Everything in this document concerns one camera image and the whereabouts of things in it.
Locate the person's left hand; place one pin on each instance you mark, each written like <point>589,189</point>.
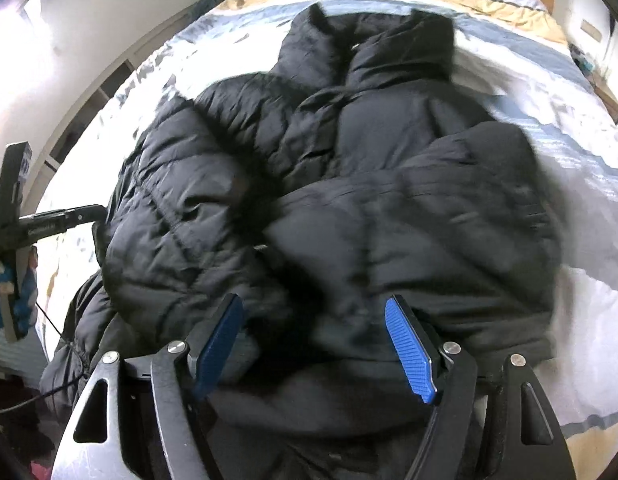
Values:
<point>4,292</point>

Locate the striped duvet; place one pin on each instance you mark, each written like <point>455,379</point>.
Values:
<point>564,170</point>

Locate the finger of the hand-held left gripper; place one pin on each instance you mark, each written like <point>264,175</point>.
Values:
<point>64,216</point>

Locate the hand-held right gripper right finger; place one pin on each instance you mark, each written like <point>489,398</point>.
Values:
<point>411,350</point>

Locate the black puffer jacket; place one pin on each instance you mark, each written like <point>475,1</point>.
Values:
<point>339,200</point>

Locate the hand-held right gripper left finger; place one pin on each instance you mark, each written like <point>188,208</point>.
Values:
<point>220,342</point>

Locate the beige wall switch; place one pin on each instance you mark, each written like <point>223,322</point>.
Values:
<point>591,30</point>

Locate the wooden nightstand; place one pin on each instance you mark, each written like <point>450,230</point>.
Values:
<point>605,91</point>

